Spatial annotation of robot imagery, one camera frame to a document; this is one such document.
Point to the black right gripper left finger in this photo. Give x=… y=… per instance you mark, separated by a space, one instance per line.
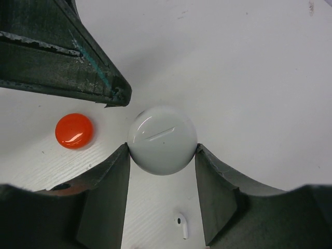
x=90 y=208

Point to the white round earbud case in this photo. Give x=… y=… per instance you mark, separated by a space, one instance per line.
x=162 y=140

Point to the white earbud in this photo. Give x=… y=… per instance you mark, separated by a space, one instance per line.
x=181 y=222

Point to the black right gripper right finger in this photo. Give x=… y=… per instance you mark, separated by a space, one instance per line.
x=237 y=210

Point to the orange round earbud case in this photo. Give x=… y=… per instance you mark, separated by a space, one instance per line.
x=74 y=131

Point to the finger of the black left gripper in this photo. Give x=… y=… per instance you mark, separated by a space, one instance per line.
x=46 y=49

